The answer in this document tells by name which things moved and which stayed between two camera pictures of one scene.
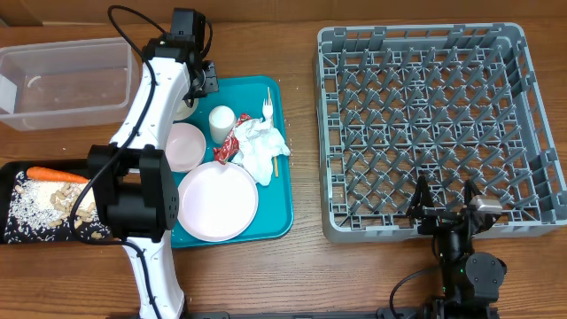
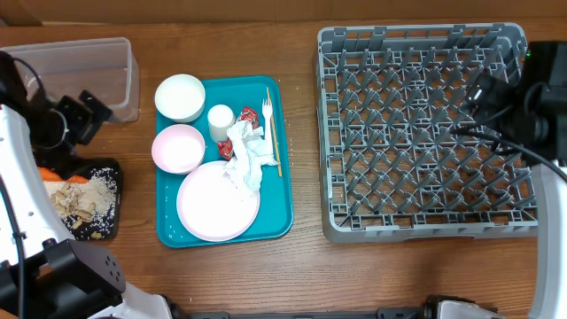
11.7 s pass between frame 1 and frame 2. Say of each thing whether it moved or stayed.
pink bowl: stayed
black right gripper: moved
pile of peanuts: stayed
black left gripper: moved
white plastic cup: stayed
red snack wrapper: moved
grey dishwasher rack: stayed
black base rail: stayed
